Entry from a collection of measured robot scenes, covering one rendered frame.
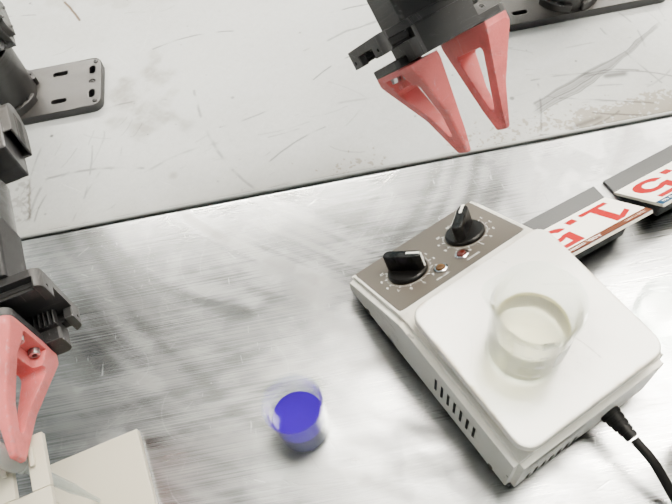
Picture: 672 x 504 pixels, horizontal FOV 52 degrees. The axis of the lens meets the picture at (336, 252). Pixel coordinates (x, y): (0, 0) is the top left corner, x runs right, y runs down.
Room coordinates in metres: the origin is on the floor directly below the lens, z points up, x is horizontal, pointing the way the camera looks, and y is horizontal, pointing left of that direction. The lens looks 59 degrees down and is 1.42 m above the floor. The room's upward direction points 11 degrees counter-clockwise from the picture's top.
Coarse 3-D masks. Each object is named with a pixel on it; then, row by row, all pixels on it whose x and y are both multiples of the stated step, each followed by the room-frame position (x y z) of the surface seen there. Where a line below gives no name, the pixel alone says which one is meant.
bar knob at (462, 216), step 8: (464, 208) 0.29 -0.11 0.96; (456, 216) 0.28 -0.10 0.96; (464, 216) 0.28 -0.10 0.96; (456, 224) 0.28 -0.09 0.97; (464, 224) 0.28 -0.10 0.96; (472, 224) 0.28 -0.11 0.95; (480, 224) 0.28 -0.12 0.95; (448, 232) 0.28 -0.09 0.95; (456, 232) 0.27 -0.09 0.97; (464, 232) 0.27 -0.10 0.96; (472, 232) 0.27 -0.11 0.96; (480, 232) 0.27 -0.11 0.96; (448, 240) 0.27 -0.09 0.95; (456, 240) 0.27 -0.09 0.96; (464, 240) 0.27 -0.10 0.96; (472, 240) 0.26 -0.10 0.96
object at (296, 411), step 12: (288, 396) 0.18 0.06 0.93; (300, 396) 0.18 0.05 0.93; (312, 396) 0.18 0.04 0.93; (276, 408) 0.17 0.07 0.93; (288, 408) 0.17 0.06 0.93; (300, 408) 0.17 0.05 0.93; (312, 408) 0.17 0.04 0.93; (276, 420) 0.16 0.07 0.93; (288, 420) 0.16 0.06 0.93; (300, 420) 0.16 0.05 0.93; (312, 420) 0.16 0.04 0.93
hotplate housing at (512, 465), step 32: (352, 288) 0.26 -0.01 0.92; (384, 320) 0.22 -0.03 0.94; (416, 352) 0.18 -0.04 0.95; (448, 384) 0.15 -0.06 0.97; (640, 384) 0.13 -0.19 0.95; (480, 416) 0.13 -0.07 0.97; (608, 416) 0.12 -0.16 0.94; (480, 448) 0.12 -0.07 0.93; (512, 448) 0.10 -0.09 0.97; (544, 448) 0.10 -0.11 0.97; (512, 480) 0.09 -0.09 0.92
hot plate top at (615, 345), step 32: (512, 256) 0.23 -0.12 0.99; (544, 256) 0.22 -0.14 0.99; (448, 288) 0.21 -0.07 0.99; (480, 288) 0.21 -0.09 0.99; (416, 320) 0.19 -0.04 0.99; (448, 320) 0.19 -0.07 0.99; (480, 320) 0.18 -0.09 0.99; (608, 320) 0.17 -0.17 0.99; (640, 320) 0.16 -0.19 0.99; (448, 352) 0.17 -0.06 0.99; (480, 352) 0.16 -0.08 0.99; (576, 352) 0.15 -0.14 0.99; (608, 352) 0.15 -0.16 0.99; (640, 352) 0.14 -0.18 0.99; (480, 384) 0.14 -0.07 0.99; (512, 384) 0.14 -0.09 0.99; (544, 384) 0.13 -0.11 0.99; (576, 384) 0.13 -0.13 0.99; (608, 384) 0.12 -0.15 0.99; (512, 416) 0.12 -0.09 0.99; (544, 416) 0.11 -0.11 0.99; (576, 416) 0.11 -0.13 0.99
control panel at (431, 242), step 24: (480, 216) 0.29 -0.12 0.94; (408, 240) 0.29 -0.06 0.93; (432, 240) 0.28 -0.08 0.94; (480, 240) 0.26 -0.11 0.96; (504, 240) 0.25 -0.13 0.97; (384, 264) 0.27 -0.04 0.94; (432, 264) 0.25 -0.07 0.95; (456, 264) 0.24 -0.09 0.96; (384, 288) 0.24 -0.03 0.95; (408, 288) 0.23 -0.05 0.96; (432, 288) 0.23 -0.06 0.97
